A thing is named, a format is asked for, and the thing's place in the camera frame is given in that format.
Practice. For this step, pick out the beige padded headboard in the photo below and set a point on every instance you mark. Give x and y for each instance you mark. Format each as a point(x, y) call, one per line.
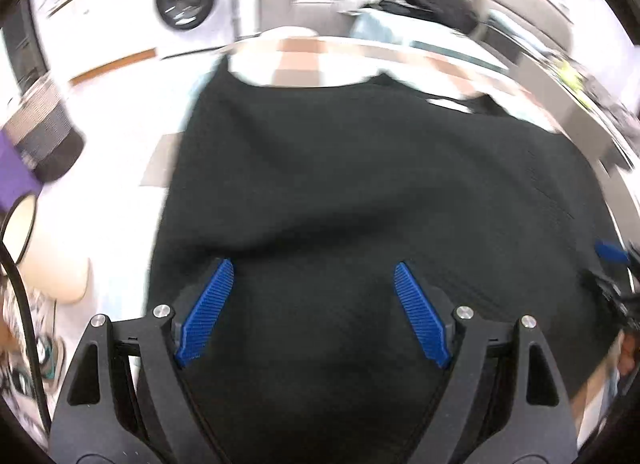
point(525, 9)

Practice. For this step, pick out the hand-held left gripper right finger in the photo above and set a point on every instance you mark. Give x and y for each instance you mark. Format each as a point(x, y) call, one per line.
point(422, 314)

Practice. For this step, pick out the dark door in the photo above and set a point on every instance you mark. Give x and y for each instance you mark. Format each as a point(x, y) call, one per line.
point(25, 54)

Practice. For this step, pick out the purple bag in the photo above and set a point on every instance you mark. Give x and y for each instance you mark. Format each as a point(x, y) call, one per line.
point(12, 174)

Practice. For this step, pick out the white washing machine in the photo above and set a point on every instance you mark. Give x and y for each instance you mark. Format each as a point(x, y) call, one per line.
point(215, 34)

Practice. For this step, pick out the brown checked tablecloth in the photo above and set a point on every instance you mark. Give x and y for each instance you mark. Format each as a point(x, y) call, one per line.
point(300, 59)

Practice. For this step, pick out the beige bedside cabinet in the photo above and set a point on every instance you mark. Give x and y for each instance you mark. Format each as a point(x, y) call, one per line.
point(565, 114)

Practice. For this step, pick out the green figurine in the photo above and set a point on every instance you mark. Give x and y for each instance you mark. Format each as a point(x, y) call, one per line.
point(570, 76)

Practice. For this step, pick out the black knit sweater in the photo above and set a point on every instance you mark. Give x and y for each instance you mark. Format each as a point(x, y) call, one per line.
point(350, 169)

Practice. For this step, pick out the cream cylinder with black rim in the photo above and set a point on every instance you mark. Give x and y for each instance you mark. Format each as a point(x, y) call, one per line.
point(55, 269)

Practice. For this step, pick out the white base cabinet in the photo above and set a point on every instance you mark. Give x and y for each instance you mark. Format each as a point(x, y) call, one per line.
point(100, 19)

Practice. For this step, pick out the woven laundry basket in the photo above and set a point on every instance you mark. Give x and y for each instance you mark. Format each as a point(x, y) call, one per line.
point(45, 134)

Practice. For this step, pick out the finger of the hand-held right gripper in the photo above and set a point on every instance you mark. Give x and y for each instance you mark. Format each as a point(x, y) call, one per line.
point(612, 250)

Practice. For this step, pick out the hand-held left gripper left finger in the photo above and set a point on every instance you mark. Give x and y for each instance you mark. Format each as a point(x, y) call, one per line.
point(205, 314)

